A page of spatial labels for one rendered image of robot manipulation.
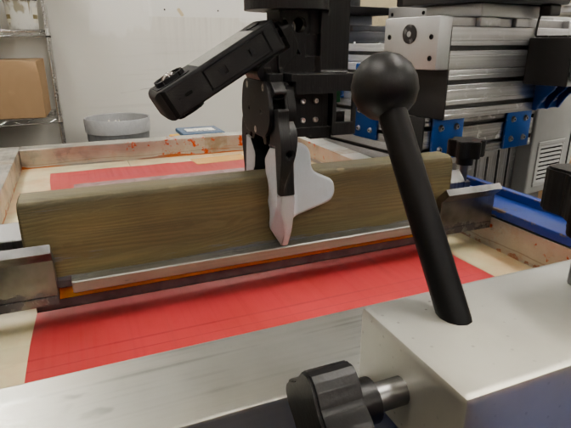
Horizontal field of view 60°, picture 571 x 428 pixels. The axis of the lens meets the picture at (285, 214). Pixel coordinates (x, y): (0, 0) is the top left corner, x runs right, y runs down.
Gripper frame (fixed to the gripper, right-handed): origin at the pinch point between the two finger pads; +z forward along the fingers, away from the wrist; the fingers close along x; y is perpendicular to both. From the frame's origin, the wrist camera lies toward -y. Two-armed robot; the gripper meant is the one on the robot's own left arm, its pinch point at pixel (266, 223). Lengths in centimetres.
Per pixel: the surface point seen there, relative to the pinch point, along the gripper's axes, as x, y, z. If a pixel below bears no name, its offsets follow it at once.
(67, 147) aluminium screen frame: 56, -17, 2
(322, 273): -1.9, 5.2, 5.4
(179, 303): -2.3, -9.0, 5.4
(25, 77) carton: 319, -41, 5
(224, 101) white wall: 368, 101, 31
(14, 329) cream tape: -1.2, -22.0, 5.3
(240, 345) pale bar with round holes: -22.6, -9.7, -3.2
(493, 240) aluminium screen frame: -3.4, 25.4, 4.5
